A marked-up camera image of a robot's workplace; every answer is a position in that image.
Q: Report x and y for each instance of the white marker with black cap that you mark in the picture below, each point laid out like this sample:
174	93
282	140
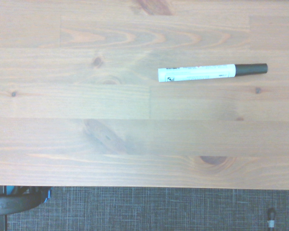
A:
197	72

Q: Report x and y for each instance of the black office chair base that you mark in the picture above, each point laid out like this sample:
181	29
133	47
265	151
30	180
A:
12	204

